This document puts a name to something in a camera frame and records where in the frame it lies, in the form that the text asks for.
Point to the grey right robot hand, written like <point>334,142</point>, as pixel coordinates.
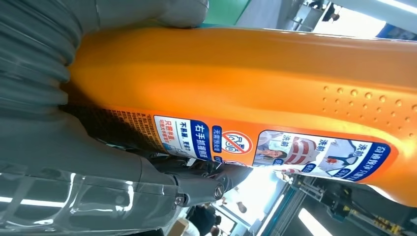
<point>81,182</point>

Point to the cardboard box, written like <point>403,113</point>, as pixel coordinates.
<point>177,228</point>

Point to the person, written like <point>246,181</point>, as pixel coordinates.
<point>202,220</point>

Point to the ceiling strip light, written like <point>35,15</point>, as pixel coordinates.
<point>312,224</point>

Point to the overhead gantry frame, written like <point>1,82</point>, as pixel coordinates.
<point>342,205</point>

